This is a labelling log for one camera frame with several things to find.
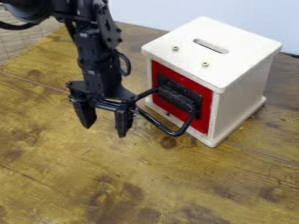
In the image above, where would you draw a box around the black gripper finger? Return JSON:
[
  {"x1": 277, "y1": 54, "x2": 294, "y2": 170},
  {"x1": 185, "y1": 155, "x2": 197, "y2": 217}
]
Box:
[
  {"x1": 114, "y1": 109, "x2": 133, "y2": 137},
  {"x1": 69, "y1": 98, "x2": 97, "y2": 129}
]

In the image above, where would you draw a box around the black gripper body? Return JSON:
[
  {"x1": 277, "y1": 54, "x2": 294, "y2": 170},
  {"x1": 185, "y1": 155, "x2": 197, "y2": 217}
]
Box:
[{"x1": 65, "y1": 80, "x2": 135, "y2": 113}]

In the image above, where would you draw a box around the black drawer handle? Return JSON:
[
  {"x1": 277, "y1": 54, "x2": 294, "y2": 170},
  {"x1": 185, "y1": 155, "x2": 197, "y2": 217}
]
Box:
[{"x1": 133, "y1": 73, "x2": 202, "y2": 137}]

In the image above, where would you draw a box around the red drawer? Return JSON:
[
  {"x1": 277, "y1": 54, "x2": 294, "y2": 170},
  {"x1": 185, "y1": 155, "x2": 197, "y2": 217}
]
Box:
[{"x1": 150, "y1": 60, "x2": 212, "y2": 134}]

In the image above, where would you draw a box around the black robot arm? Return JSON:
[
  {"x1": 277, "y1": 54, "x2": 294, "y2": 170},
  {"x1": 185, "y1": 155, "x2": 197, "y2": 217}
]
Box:
[{"x1": 0, "y1": 0, "x2": 135, "y2": 137}]

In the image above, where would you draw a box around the white wooden cabinet box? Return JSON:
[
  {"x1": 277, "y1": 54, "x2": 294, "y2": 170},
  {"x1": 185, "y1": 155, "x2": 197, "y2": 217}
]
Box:
[{"x1": 141, "y1": 17, "x2": 281, "y2": 147}]

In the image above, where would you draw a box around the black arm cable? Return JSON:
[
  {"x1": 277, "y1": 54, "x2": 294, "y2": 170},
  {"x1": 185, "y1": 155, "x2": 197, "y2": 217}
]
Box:
[{"x1": 111, "y1": 49, "x2": 133, "y2": 77}]

